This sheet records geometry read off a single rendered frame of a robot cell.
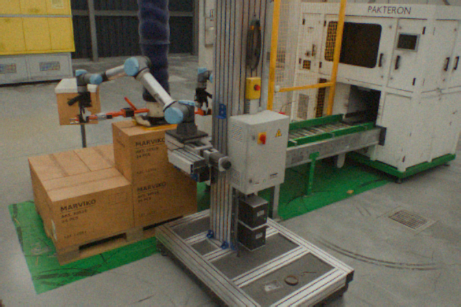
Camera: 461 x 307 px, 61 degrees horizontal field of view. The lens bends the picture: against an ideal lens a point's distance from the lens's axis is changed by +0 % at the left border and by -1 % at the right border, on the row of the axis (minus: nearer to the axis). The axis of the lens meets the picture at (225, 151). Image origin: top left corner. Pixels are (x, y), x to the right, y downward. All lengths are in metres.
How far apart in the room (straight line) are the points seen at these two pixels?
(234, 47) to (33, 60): 8.27
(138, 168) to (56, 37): 7.52
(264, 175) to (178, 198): 1.12
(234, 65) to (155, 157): 1.12
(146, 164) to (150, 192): 0.26
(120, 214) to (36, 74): 7.48
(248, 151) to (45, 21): 8.41
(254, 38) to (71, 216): 1.84
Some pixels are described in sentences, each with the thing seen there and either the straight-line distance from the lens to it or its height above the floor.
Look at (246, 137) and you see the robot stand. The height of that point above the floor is 1.14.
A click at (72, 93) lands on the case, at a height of 0.97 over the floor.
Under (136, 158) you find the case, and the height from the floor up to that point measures 0.75.
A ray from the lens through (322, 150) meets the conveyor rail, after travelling 4.22.
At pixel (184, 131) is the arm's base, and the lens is 2.73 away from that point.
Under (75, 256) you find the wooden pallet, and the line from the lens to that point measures 3.33.
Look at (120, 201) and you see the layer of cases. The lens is 3.23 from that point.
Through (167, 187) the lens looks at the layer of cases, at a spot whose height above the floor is 0.43.
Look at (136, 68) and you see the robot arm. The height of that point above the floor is 1.49.
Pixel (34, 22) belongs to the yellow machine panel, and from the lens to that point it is 10.28.
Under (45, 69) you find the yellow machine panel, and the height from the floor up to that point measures 0.33.
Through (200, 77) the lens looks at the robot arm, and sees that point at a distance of 3.11.
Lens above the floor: 1.89
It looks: 20 degrees down
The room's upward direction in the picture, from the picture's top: 2 degrees clockwise
